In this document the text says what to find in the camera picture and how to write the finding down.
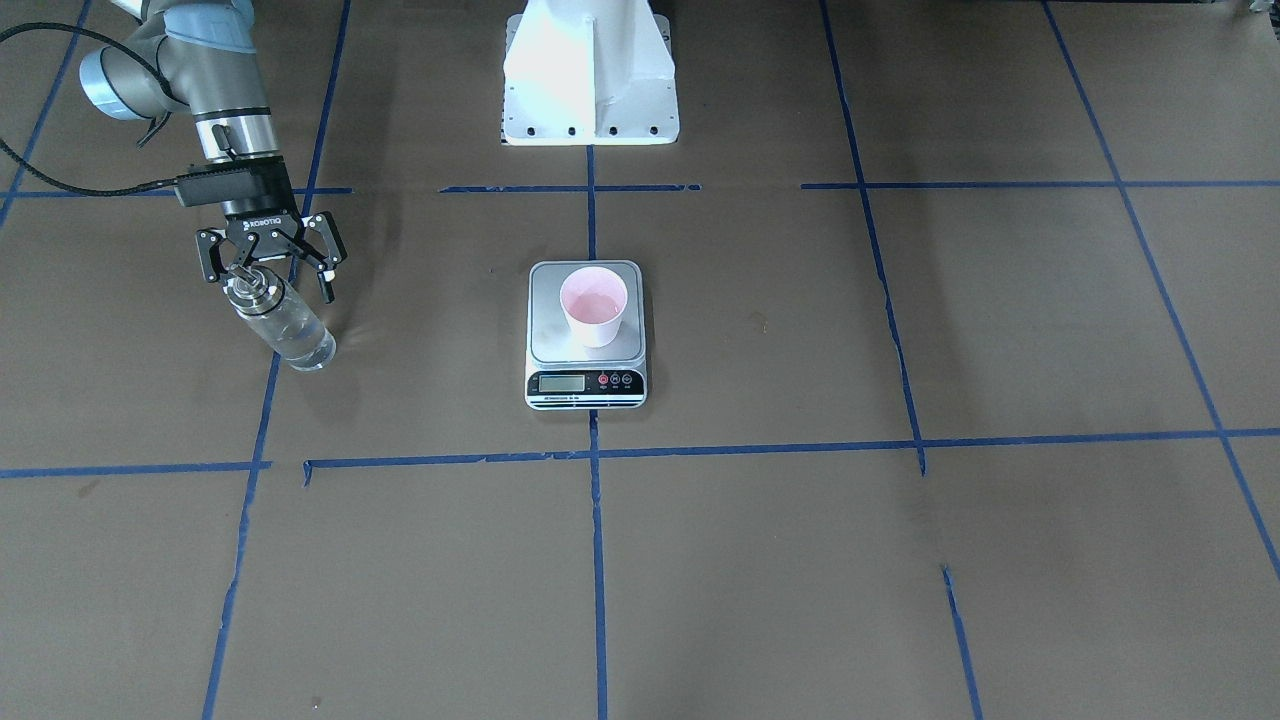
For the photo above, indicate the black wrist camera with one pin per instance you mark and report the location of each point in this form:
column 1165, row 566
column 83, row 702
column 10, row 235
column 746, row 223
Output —
column 244, row 187

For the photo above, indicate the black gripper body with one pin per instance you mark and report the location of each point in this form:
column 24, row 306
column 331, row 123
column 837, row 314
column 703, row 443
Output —
column 266, row 228

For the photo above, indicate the white digital kitchen scale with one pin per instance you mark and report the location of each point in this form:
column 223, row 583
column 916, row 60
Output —
column 563, row 375

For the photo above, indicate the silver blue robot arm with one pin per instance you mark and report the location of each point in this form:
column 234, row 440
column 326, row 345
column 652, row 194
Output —
column 198, row 58

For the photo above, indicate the clear glass sauce bottle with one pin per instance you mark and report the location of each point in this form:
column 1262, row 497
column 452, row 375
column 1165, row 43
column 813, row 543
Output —
column 273, row 310

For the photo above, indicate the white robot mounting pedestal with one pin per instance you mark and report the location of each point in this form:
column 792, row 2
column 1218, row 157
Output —
column 589, row 73

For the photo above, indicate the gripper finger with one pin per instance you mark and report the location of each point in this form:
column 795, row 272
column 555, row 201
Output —
column 317, row 242
column 210, row 242

